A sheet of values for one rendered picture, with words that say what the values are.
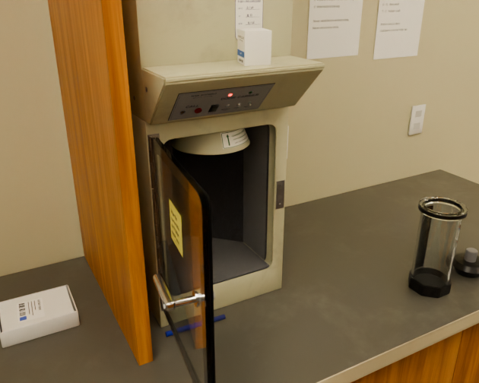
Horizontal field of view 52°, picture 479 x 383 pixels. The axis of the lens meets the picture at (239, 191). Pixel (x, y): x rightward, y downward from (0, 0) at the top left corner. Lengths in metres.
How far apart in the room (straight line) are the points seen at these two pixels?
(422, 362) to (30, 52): 1.19
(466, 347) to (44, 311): 1.03
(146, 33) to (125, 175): 0.25
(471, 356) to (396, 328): 0.33
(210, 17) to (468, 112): 1.51
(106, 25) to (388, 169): 1.42
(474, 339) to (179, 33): 1.04
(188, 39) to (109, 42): 0.19
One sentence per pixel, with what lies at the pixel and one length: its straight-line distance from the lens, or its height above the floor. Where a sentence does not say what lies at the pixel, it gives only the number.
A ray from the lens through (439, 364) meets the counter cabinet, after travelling 1.37.
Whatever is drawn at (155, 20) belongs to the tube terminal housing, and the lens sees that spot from 0.91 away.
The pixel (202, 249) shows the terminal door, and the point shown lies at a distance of 0.69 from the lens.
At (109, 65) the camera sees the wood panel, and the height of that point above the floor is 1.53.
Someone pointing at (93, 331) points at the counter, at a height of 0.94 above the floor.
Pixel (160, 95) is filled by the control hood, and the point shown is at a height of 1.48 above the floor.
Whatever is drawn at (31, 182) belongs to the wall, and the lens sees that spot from 1.38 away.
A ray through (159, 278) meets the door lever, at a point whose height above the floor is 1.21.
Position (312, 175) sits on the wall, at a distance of 1.75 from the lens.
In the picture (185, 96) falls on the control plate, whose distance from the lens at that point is 0.86.
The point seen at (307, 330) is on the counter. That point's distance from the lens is 1.14.
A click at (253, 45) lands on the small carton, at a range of 0.91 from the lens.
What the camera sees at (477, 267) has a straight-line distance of 1.41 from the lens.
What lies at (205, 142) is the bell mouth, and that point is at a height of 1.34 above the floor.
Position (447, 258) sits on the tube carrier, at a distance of 1.27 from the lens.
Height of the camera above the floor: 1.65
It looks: 23 degrees down
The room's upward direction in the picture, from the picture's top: straight up
